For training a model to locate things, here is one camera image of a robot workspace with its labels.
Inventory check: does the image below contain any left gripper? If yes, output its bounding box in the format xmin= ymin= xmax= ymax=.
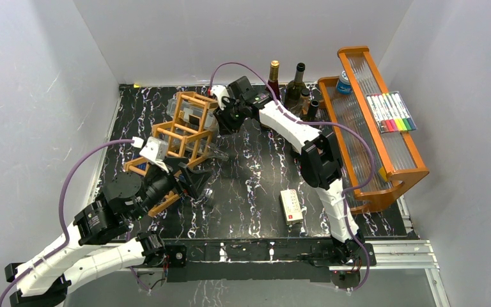
xmin=132 ymin=155 xmax=214 ymax=221

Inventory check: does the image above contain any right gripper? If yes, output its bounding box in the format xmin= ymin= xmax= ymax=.
xmin=213 ymin=99 xmax=247 ymax=136

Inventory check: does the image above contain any clear black-cap bottle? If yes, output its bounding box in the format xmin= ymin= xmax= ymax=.
xmin=166 ymin=98 xmax=217 ymax=130

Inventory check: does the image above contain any brown gold-cap wine bottle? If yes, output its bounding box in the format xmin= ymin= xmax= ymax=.
xmin=267 ymin=60 xmax=281 ymax=101

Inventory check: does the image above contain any dark green silver-cap wine bottle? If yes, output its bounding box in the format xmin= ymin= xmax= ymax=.
xmin=283 ymin=62 xmax=306 ymax=113

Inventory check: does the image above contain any dark green black-cap wine bottle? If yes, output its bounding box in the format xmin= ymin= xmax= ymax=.
xmin=302 ymin=100 xmax=320 ymax=122

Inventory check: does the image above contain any clear square blue-label bottle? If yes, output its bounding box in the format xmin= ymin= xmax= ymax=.
xmin=194 ymin=188 xmax=214 ymax=206

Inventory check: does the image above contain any clear labelled liquor bottle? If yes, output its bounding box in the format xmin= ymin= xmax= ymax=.
xmin=293 ymin=88 xmax=311 ymax=118

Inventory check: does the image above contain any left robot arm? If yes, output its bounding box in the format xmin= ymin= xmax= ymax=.
xmin=5 ymin=157 xmax=212 ymax=306

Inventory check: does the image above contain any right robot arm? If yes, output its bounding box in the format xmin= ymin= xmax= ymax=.
xmin=208 ymin=76 xmax=364 ymax=265

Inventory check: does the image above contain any wooden wine rack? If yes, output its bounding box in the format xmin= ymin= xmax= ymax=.
xmin=124 ymin=91 xmax=217 ymax=217

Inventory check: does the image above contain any white rectangular box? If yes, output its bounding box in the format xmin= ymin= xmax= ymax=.
xmin=280 ymin=189 xmax=304 ymax=225

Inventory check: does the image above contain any blue-label can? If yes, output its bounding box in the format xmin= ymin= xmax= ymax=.
xmin=336 ymin=70 xmax=352 ymax=95

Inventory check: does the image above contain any orange tiered shelf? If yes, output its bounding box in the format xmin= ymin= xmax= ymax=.
xmin=318 ymin=46 xmax=430 ymax=214

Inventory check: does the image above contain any yellow sponge block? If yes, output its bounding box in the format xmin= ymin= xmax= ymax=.
xmin=377 ymin=166 xmax=389 ymax=182

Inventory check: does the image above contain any coloured marker pack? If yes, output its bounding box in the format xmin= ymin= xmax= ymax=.
xmin=366 ymin=91 xmax=417 ymax=134

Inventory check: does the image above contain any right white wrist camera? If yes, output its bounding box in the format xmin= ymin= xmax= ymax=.
xmin=208 ymin=85 xmax=230 ymax=110

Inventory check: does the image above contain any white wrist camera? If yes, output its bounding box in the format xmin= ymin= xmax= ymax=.
xmin=125 ymin=136 xmax=169 ymax=176
xmin=208 ymin=85 xmax=230 ymax=110

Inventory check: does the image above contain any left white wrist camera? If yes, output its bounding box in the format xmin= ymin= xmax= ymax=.
xmin=125 ymin=136 xmax=169 ymax=176

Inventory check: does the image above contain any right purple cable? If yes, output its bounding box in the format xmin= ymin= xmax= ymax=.
xmin=208 ymin=61 xmax=377 ymax=293

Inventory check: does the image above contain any purple cable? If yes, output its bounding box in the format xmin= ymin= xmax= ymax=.
xmin=208 ymin=61 xmax=377 ymax=293
xmin=0 ymin=138 xmax=144 ymax=307

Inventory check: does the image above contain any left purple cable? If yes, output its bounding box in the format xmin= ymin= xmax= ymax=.
xmin=0 ymin=138 xmax=144 ymax=307

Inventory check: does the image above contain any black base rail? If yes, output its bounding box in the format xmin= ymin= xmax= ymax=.
xmin=114 ymin=237 xmax=439 ymax=293

